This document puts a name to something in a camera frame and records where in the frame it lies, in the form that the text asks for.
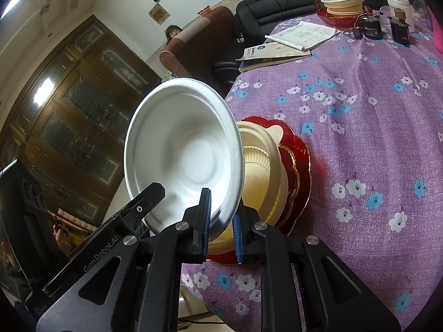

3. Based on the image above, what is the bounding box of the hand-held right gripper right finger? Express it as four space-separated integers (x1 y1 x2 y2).
233 205 402 332

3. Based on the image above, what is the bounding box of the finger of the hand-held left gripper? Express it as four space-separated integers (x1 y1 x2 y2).
119 181 167 230

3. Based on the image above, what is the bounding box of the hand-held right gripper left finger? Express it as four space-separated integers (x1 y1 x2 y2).
36 187 212 332

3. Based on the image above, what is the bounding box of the cream bowl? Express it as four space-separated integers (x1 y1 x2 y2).
207 121 289 256

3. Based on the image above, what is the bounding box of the white bowl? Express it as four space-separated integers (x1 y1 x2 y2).
124 78 244 243

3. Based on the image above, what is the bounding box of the red plate with gold pattern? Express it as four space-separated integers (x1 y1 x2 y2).
206 115 312 267

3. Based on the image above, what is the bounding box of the person's left hand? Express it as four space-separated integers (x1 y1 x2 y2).
52 214 73 255

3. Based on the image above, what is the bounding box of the floral patterned cloth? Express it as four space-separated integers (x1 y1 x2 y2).
57 208 99 230

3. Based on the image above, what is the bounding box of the dark wooden glass cabinet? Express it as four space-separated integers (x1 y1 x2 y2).
0 14 163 222

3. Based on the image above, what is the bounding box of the purple floral tablecloth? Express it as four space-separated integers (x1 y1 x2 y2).
180 0 443 332

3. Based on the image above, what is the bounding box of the brown armchair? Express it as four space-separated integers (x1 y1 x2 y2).
159 6 239 84

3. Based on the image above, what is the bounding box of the white booklet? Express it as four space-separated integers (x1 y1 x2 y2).
236 41 312 73

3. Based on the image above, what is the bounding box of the open white notebook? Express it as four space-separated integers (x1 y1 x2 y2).
265 21 341 52

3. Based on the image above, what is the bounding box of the black sofa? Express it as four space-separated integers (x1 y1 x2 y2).
213 0 416 84

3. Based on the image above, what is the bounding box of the black charger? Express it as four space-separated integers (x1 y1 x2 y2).
360 14 384 40

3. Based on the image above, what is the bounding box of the black rectangular device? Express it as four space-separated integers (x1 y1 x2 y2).
390 17 412 47

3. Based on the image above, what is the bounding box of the stack of white cups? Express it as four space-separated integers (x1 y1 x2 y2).
386 0 416 32

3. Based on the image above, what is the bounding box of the pink bottle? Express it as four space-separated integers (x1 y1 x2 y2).
427 7 443 51

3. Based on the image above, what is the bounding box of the small wall picture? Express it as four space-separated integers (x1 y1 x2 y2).
148 3 171 25

